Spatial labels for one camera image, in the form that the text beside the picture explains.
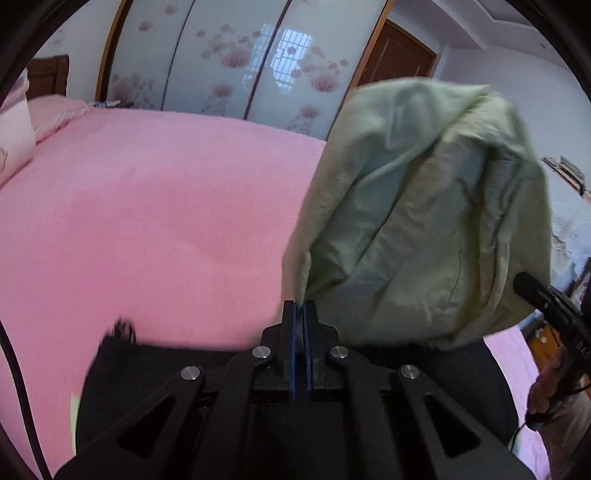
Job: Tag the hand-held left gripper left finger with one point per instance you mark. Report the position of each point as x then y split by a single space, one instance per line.
272 364

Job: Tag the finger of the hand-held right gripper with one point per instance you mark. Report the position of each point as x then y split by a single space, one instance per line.
531 288

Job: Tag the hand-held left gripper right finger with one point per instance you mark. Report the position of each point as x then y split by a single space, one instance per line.
323 364

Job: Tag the green and black jacket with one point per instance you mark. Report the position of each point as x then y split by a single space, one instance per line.
415 221

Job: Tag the person's right forearm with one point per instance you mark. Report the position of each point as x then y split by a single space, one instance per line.
570 443

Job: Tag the person's right hand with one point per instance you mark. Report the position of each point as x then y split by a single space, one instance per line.
549 387

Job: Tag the pink bed sheet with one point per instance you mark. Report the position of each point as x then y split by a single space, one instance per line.
161 207

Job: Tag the brown wooden door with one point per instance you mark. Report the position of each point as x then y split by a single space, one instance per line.
397 57

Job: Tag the floral glass wardrobe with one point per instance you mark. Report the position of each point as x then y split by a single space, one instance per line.
240 60

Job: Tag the pale pink pillow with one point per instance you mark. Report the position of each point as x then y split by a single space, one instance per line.
11 134

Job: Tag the wooden headboard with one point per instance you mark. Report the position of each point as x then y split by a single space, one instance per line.
48 76

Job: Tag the wall shelf with clutter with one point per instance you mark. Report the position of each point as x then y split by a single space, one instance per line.
568 168

